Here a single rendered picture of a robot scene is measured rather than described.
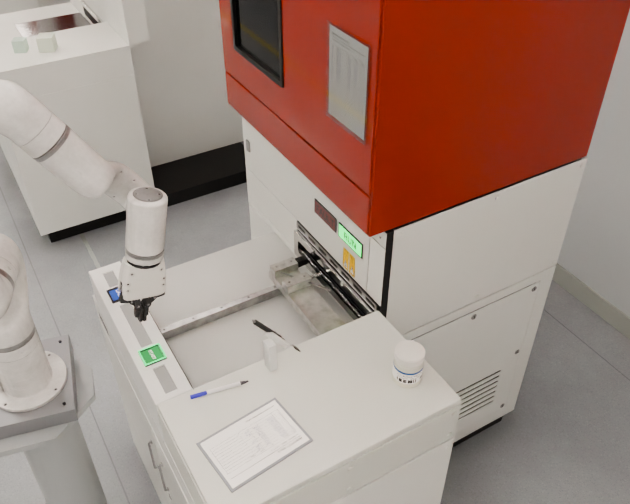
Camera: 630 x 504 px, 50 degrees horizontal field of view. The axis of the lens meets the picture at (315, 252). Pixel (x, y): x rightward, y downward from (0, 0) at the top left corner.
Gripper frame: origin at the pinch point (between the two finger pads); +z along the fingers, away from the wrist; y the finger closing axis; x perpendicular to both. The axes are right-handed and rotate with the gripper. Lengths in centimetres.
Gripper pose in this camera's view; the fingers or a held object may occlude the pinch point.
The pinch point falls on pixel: (141, 311)
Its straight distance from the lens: 165.5
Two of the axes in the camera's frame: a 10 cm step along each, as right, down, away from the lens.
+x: 5.1, 5.5, -6.7
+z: -1.8, 8.2, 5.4
